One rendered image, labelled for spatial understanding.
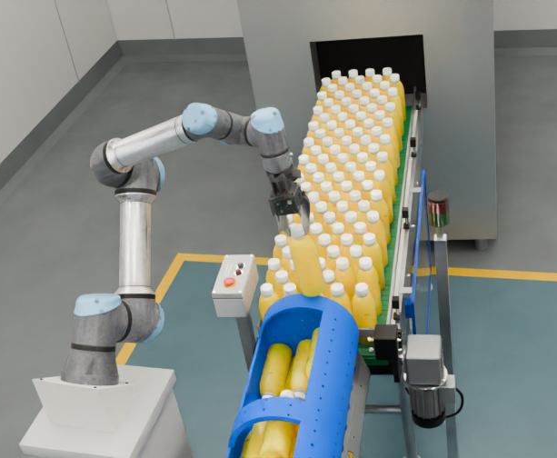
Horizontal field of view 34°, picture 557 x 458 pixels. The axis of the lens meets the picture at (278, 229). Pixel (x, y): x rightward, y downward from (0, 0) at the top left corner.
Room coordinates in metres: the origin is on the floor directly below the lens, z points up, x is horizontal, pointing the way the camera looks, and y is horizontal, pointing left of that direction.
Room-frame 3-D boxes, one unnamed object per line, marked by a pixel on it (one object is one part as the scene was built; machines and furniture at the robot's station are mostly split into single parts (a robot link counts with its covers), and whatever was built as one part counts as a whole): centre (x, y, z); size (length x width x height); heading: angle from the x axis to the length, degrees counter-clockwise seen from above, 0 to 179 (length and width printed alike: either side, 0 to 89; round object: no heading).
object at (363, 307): (2.15, -0.22, 1.00); 0.07 x 0.07 x 0.19
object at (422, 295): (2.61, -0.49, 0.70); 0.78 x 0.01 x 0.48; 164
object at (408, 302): (2.61, -0.47, 0.70); 0.80 x 0.05 x 0.50; 164
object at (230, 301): (2.35, 0.17, 1.05); 0.20 x 0.10 x 0.10; 164
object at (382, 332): (2.06, -0.26, 0.95); 0.10 x 0.07 x 0.10; 74
